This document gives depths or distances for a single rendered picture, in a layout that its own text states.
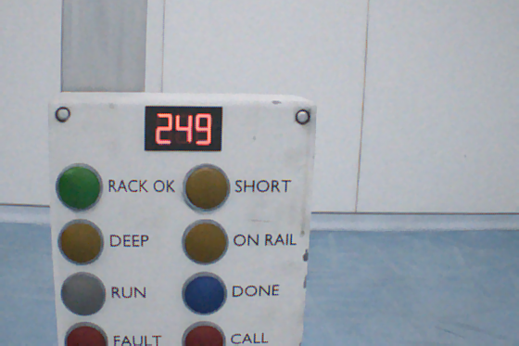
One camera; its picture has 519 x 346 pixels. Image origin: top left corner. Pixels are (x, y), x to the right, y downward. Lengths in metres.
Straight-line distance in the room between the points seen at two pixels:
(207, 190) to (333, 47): 3.44
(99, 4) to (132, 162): 0.12
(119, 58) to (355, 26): 3.43
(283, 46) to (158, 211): 3.39
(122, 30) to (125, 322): 0.20
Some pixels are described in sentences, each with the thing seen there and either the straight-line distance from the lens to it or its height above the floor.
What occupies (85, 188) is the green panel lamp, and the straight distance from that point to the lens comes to 0.41.
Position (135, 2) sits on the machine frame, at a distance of 0.46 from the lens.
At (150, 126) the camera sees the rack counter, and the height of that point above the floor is 1.11.
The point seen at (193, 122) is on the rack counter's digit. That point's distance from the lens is 0.40.
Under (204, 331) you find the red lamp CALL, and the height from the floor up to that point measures 0.97.
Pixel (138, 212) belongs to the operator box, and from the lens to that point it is 0.42.
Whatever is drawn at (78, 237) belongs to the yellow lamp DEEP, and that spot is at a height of 1.04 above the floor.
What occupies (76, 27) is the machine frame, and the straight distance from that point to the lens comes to 0.46.
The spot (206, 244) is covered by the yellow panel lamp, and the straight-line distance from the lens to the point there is 0.42.
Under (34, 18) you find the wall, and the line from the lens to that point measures 3.90.
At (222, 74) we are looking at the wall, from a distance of 3.77.
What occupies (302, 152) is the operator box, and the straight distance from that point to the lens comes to 0.42.
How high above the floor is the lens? 1.17
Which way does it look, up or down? 11 degrees down
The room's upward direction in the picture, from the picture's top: 2 degrees clockwise
